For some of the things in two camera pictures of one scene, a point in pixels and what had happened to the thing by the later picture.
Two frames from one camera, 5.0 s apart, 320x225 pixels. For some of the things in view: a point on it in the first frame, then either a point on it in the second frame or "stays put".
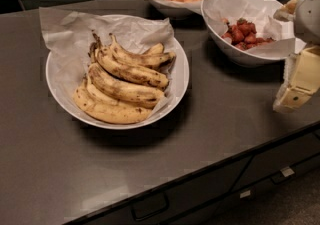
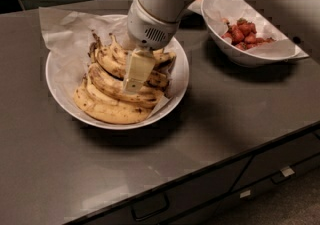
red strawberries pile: (242, 35) stays put
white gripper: (308, 14) to (146, 30)
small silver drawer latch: (246, 193) stays put
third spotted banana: (125, 91) stays put
